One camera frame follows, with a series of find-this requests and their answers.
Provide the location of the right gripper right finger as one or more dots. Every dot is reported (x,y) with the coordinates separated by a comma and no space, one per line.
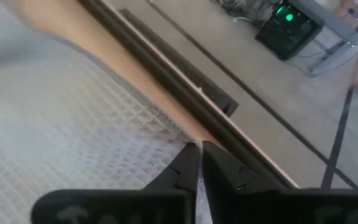
(259,207)

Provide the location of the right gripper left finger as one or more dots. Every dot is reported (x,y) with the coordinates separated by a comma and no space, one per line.
(135,207)

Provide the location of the grey waffle weave towel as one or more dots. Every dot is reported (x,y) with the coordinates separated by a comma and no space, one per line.
(57,124)

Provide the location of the black computer with green lights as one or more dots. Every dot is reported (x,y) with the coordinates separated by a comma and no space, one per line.
(287,31)

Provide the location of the grey metal desk frame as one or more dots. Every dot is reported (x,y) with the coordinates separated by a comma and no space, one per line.
(331,21)

